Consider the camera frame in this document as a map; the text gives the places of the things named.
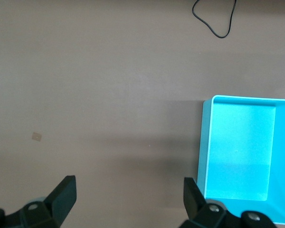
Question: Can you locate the thin black cable loop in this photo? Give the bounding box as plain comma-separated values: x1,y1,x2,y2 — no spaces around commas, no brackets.
192,0,237,38

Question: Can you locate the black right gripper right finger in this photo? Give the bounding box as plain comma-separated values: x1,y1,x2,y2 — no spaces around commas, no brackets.
179,177,276,228

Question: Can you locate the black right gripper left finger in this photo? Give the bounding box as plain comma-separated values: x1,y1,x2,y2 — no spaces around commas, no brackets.
0,175,77,228

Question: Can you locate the blue plastic bin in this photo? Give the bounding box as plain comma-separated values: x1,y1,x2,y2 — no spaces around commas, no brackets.
196,95,285,226

